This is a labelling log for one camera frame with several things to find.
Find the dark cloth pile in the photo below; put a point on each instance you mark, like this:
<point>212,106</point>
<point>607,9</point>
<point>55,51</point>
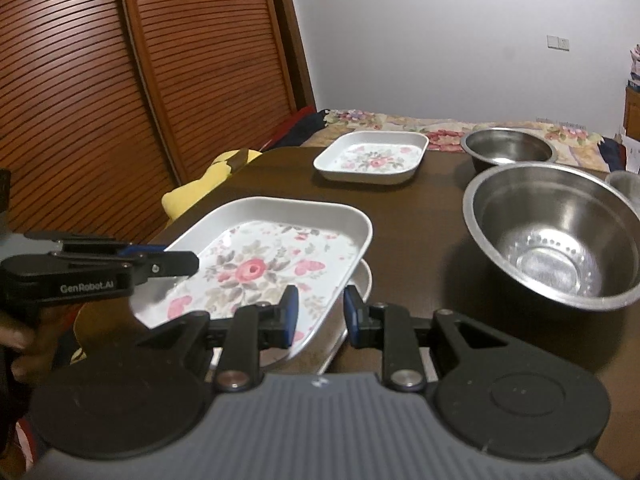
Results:
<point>295,127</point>

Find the small steel bowl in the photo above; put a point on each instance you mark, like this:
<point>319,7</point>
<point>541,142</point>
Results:
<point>505,147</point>

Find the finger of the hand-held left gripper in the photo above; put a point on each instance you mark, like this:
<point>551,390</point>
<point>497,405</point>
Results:
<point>142,249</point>
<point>170,264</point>

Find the wooden cabinet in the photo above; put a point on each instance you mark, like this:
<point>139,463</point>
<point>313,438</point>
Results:
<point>633,110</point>

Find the person's left hand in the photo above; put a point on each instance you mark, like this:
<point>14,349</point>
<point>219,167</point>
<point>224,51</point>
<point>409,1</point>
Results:
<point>42,340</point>

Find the white papers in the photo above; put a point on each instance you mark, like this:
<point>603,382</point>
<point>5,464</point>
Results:
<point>632,155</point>

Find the dark blue bed sheet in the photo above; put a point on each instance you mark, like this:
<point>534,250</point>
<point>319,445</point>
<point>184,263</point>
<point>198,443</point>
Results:
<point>611,152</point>

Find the small steel cup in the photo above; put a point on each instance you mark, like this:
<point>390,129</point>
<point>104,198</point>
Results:
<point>625,182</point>

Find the small floral rectangular plate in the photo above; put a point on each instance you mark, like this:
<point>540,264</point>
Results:
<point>370,157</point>

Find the large floral rectangular plate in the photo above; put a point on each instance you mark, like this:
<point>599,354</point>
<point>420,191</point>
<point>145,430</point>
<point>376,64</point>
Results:
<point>250,270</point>

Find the plain white plate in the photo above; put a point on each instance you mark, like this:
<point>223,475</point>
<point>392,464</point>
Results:
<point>320,355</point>

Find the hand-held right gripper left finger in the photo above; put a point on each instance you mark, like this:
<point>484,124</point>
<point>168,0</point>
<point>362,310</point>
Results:
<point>288,317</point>

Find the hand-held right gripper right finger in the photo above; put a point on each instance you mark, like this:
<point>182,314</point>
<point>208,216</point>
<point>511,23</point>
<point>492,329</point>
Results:
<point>353,317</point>

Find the white wall switch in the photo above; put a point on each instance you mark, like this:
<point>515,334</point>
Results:
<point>558,42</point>

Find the large perforated steel bowl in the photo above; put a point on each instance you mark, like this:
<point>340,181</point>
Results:
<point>550,240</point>

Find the floral blanket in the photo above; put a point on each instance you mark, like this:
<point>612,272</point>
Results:
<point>450,127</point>

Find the wooden louvered door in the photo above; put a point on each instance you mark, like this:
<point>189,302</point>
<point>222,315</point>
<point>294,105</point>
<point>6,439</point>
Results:
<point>215,60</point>
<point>60,85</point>

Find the red patterned cloth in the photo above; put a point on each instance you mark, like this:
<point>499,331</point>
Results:
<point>24,440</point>

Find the yellow cloth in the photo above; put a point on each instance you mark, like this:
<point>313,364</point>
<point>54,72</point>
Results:
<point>200,185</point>

